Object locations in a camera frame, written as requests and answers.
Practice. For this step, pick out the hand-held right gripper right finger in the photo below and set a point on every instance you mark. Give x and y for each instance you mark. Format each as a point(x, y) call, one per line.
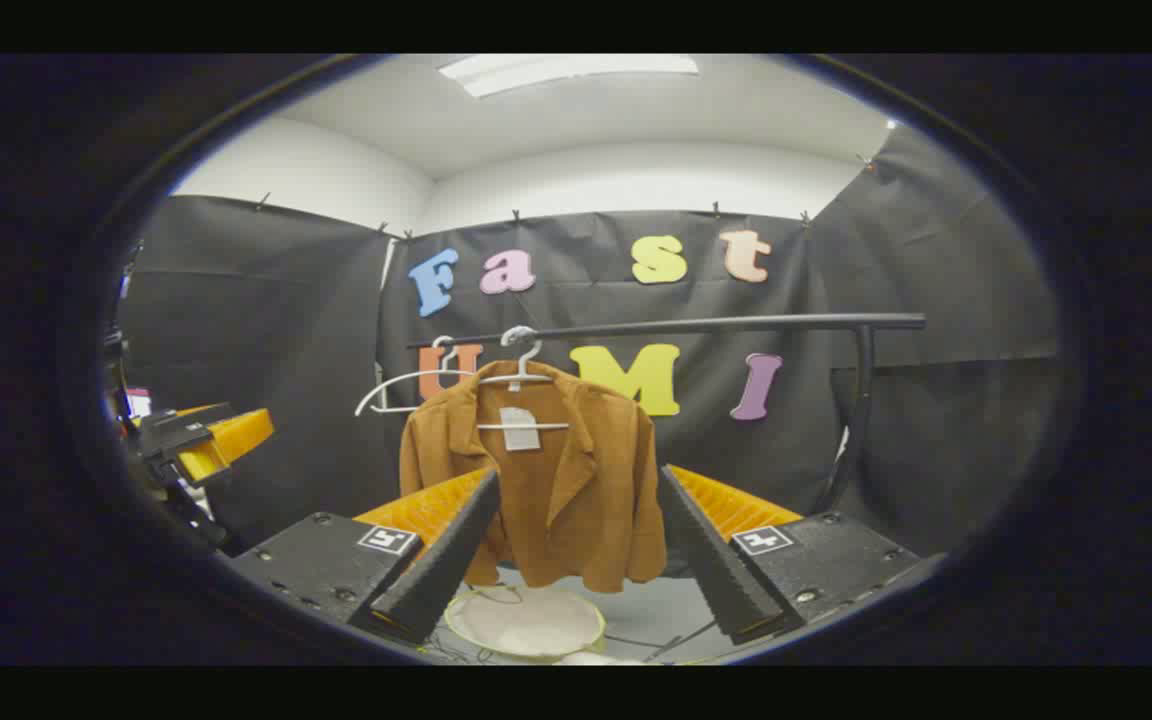
point(711, 565)

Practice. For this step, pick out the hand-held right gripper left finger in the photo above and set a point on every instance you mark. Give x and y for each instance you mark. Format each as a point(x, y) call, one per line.
point(441, 570)

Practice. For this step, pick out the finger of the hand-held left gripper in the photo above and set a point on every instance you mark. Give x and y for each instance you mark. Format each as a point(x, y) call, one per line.
point(231, 435)

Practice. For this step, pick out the white round laundry hamper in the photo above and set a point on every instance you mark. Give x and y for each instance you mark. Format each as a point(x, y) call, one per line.
point(524, 622)

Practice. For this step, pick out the brown jacket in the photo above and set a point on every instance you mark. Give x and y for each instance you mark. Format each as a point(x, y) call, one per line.
point(576, 490)

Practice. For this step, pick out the white clothes hanger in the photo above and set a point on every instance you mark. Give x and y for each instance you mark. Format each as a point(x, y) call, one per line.
point(521, 378)
point(406, 380)

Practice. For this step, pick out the ceiling light panel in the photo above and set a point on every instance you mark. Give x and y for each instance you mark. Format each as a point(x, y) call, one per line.
point(566, 72)

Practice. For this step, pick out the black clothes rail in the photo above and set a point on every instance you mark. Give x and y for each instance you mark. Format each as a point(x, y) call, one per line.
point(736, 324)

